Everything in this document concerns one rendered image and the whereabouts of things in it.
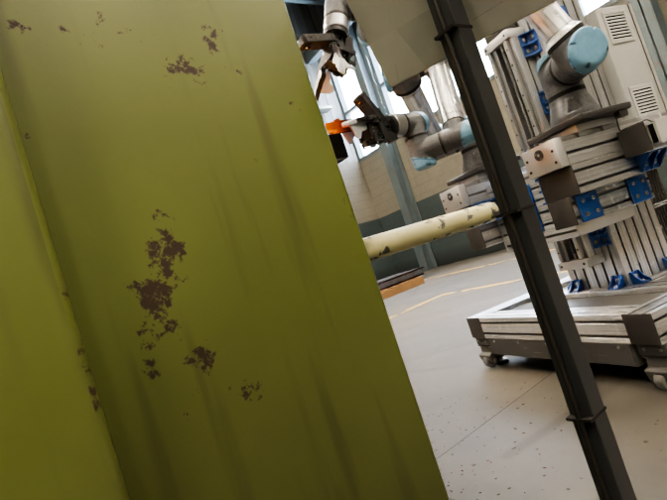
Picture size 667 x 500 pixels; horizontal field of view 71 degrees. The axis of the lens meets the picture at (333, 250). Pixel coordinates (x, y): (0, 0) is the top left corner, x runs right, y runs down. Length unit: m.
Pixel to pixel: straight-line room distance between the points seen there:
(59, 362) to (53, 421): 0.05
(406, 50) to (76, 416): 0.81
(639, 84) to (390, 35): 1.37
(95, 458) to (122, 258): 0.23
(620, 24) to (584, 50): 0.66
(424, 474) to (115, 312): 0.52
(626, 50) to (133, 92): 1.88
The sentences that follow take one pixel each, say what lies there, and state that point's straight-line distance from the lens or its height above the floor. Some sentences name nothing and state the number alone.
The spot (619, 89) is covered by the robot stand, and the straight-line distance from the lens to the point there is 2.13.
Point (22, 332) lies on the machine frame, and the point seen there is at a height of 0.63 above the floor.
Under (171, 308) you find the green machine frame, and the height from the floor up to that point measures 0.62.
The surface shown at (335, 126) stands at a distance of 1.41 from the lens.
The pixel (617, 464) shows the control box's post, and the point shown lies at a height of 0.17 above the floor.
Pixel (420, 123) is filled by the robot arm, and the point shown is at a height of 0.97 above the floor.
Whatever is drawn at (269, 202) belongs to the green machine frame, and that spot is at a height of 0.73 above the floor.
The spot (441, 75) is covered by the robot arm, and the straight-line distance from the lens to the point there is 1.74.
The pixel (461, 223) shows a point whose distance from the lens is 1.03.
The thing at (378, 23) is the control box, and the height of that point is 1.02.
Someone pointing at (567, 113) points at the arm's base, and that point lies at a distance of 1.70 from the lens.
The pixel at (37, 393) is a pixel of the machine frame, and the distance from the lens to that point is 0.49.
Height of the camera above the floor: 0.60
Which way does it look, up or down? 3 degrees up
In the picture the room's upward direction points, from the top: 18 degrees counter-clockwise
